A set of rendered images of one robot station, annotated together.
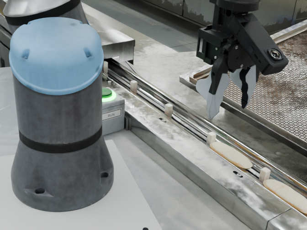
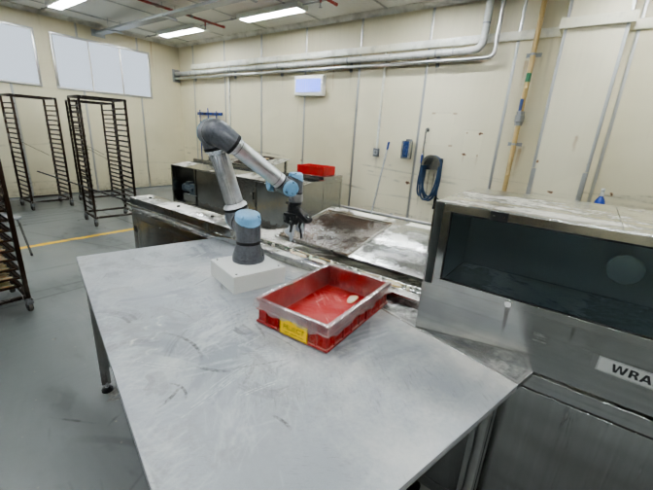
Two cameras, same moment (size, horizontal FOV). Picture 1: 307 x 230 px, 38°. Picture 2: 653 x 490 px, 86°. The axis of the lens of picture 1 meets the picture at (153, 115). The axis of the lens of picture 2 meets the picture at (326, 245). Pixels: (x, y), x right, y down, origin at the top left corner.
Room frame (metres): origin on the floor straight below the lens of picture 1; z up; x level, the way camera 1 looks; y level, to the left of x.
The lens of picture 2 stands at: (-1.07, 0.23, 1.50)
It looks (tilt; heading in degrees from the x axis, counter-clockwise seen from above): 18 degrees down; 343
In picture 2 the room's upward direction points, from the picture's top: 4 degrees clockwise
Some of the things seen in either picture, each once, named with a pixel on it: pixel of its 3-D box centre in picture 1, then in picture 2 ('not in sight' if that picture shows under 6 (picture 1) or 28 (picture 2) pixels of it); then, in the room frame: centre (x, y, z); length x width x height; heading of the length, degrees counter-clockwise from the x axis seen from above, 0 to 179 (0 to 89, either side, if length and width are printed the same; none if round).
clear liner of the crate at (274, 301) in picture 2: not in sight; (327, 299); (0.11, -0.15, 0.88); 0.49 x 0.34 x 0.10; 130
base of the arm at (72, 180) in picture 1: (62, 151); (248, 249); (0.54, 0.13, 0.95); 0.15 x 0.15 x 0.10
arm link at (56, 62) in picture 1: (58, 76); (247, 225); (0.55, 0.13, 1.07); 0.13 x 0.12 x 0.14; 14
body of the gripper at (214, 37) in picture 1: (230, 32); (293, 212); (0.75, -0.12, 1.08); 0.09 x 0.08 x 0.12; 37
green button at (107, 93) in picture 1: (103, 94); not in sight; (0.83, 0.11, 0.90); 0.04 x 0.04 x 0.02
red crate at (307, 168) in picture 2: not in sight; (316, 169); (4.40, -1.17, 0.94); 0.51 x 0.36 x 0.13; 41
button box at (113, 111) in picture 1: (103, 117); not in sight; (0.84, 0.11, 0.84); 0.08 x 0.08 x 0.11; 37
